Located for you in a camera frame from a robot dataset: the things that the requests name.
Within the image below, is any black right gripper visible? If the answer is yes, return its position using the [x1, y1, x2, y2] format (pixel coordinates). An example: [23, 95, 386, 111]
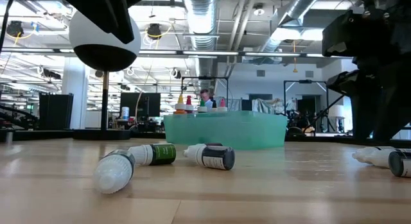
[322, 0, 411, 141]

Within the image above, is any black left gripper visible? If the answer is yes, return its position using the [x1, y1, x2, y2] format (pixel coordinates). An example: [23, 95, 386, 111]
[57, 0, 145, 44]

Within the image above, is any large dark red coloring bottle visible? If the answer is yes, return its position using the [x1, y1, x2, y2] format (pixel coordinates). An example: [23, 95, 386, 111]
[184, 95, 195, 114]

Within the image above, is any small green dye bottle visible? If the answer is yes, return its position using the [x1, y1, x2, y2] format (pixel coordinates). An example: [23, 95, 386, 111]
[128, 143, 177, 166]

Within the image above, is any white cylindrical bin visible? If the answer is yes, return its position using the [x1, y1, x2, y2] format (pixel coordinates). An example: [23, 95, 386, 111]
[328, 104, 346, 132]

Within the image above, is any white globe table lamp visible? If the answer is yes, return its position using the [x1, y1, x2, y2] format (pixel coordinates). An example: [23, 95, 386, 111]
[69, 10, 142, 141]

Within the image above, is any black ceiling device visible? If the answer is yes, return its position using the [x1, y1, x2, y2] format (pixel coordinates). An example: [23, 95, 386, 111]
[146, 23, 162, 40]
[6, 21, 24, 37]

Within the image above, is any black computer monitor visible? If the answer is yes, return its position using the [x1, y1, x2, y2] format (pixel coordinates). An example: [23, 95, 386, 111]
[120, 92, 161, 122]

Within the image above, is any patterned cloth cover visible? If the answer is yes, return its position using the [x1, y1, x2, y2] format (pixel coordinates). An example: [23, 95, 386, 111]
[252, 98, 286, 116]

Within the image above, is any person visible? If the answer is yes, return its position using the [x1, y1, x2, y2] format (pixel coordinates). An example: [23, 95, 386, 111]
[199, 89, 214, 111]

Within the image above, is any translucent green plastic tray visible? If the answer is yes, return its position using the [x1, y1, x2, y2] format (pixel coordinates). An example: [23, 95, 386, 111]
[163, 110, 288, 151]

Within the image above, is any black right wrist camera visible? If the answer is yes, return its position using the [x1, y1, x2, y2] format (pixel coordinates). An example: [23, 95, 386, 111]
[326, 69, 360, 97]

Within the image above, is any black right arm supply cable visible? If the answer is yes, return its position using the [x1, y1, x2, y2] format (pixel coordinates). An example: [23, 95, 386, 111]
[303, 94, 346, 134]

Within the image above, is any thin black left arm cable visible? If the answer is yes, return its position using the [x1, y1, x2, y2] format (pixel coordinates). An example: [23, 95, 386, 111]
[0, 0, 17, 55]

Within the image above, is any silver ceiling air duct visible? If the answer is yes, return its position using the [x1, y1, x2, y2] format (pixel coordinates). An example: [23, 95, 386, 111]
[184, 0, 223, 93]

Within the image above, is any silver slanted ceiling duct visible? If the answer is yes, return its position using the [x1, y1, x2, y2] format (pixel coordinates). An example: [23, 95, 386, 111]
[263, 0, 324, 53]

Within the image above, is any black aluminium table frame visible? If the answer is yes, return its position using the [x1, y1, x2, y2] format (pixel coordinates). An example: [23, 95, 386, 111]
[0, 129, 411, 148]

